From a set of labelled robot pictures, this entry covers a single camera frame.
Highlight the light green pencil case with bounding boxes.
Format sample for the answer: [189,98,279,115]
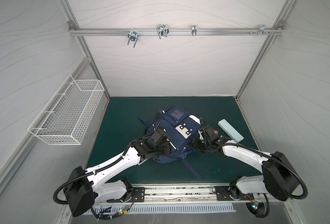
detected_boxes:
[218,119,244,143]

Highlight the navy blue backpack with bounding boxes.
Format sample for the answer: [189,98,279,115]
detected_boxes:
[152,106,201,180]

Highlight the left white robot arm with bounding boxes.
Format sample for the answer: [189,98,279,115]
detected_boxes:
[53,128,171,217]

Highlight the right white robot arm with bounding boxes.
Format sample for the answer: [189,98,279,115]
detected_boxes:
[192,126,308,201]

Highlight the small metal hook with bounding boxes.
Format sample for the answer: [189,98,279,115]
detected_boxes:
[192,25,197,36]

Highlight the metal double hook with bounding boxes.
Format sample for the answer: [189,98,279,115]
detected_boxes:
[156,24,169,39]

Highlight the aluminium cross bar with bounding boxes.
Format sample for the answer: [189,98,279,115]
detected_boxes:
[69,27,285,36]

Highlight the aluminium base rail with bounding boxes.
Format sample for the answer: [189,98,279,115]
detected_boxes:
[94,183,294,206]

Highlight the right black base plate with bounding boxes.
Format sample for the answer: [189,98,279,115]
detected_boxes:
[212,186,254,201]

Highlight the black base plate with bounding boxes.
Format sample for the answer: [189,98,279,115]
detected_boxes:
[212,186,254,201]
[107,187,145,203]

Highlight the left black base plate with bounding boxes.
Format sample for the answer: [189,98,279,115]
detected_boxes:
[107,187,145,203]

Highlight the white slotted cable duct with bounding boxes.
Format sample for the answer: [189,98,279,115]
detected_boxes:
[92,203,236,216]

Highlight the right black cable coil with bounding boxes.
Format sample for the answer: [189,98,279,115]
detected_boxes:
[245,193,270,218]

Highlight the left black cable bundle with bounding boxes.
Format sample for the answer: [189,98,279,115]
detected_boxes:
[90,193,136,221]

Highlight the white wire basket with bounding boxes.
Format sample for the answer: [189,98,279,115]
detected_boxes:
[28,74,104,145]

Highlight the metal bracket with screws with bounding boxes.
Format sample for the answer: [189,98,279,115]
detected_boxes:
[249,25,274,36]

